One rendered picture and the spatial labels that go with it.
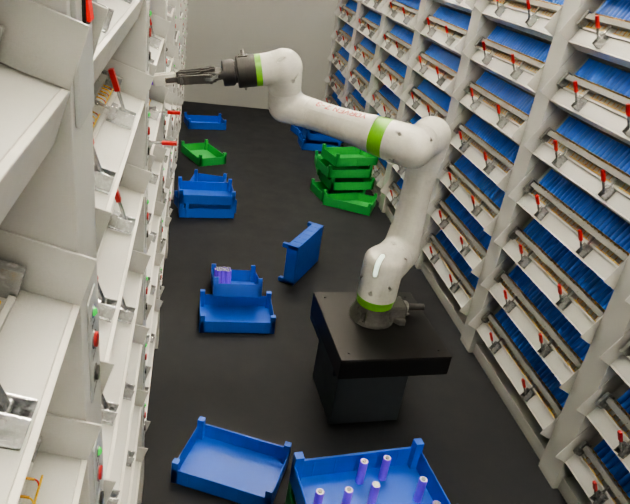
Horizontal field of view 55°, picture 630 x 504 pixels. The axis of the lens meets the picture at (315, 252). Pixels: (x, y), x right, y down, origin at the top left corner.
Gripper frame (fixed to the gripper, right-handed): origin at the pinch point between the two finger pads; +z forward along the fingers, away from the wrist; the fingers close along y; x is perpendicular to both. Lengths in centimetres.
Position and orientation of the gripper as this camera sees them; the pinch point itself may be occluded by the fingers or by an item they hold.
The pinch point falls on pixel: (165, 78)
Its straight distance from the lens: 185.7
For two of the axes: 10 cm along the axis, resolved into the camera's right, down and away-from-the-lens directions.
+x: 0.6, 8.7, 4.9
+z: -9.9, 1.3, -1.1
